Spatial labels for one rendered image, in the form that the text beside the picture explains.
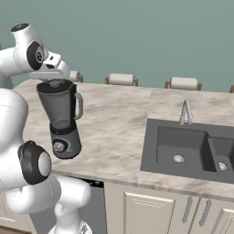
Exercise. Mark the dark grey dishwasher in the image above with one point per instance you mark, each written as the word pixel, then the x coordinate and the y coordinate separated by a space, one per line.
pixel 96 210

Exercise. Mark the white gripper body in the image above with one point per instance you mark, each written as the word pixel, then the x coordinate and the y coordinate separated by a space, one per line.
pixel 50 75

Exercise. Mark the dark blender lid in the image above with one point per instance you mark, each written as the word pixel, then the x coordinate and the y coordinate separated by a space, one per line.
pixel 56 85

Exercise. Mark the cream cupboard door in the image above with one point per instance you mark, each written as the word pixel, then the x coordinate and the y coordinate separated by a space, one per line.
pixel 12 224
pixel 224 219
pixel 149 213

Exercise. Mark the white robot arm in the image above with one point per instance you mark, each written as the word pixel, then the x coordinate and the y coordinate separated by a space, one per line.
pixel 12 128

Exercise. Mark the silver tap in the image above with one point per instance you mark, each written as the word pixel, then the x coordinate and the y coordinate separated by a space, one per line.
pixel 186 112

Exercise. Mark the dark grey double sink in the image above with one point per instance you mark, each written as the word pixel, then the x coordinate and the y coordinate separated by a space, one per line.
pixel 182 149

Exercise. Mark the grey blender with dark base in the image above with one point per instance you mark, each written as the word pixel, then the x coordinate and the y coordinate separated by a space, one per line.
pixel 62 109

